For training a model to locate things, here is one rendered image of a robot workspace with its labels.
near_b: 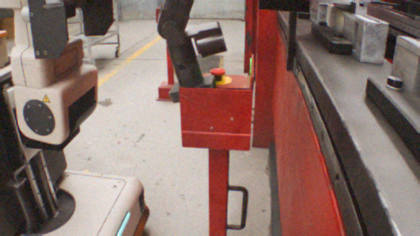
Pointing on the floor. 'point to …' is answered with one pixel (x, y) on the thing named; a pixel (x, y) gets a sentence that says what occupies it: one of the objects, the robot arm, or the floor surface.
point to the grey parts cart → (99, 38)
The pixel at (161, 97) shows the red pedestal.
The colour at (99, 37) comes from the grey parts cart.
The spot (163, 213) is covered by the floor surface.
